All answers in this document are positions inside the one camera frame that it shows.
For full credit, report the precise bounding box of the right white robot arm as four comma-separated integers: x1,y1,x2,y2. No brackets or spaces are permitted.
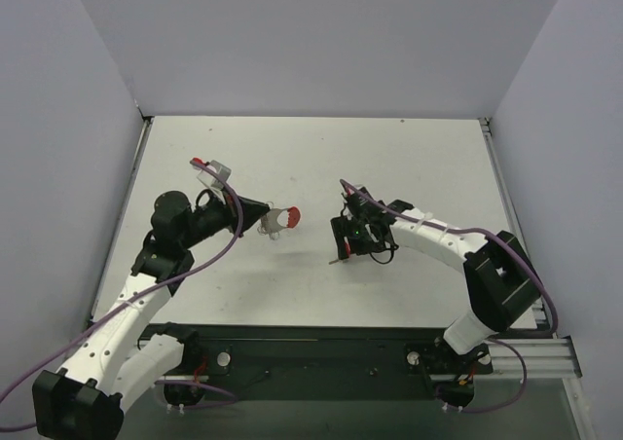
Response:
330,180,544,356

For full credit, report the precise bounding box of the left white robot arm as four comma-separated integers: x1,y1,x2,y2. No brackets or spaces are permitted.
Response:
32,191,271,439

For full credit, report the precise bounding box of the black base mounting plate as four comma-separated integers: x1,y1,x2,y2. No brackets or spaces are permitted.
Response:
140,323,488,402

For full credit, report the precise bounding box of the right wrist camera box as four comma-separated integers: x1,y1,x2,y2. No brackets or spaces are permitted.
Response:
345,183,367,201

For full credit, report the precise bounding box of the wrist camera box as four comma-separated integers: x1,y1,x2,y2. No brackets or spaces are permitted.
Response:
191,158,232,191
345,183,367,201

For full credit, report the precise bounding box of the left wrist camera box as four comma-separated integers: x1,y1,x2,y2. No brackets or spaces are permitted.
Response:
191,158,232,191

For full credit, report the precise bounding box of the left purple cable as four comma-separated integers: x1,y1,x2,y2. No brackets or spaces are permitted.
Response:
0,156,244,434

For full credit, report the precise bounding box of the purple cable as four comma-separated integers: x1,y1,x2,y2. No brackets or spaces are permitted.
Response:
339,178,560,339
0,156,244,434

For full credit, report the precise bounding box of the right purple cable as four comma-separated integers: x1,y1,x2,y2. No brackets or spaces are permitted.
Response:
339,178,560,339

